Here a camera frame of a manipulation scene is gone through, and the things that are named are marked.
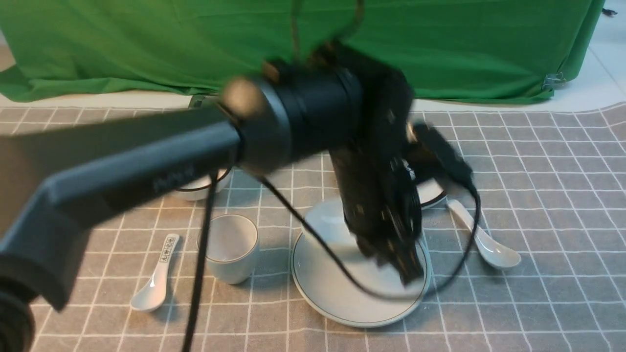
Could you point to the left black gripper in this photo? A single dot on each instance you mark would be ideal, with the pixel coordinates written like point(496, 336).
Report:
point(378, 171)

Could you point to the plain white spoon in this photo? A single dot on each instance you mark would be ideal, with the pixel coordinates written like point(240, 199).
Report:
point(493, 253)

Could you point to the pale green rimmed cup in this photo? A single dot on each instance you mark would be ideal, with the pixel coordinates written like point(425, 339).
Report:
point(232, 250)

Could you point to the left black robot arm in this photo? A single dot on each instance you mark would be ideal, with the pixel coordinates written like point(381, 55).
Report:
point(57, 185)

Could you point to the black rimmed decorated plate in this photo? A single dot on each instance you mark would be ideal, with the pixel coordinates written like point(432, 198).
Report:
point(430, 191)

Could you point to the grey checked tablecloth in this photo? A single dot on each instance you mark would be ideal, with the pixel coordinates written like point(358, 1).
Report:
point(553, 189)

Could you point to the black rimmed white bowl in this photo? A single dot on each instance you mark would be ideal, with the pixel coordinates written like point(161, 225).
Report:
point(199, 189)

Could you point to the metal backdrop clip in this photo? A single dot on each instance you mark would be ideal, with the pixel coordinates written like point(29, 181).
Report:
point(554, 81)

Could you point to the white spoon with print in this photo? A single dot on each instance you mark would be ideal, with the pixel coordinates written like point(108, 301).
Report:
point(153, 293)

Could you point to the green backdrop cloth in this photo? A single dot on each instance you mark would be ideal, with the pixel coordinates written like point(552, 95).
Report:
point(460, 50)

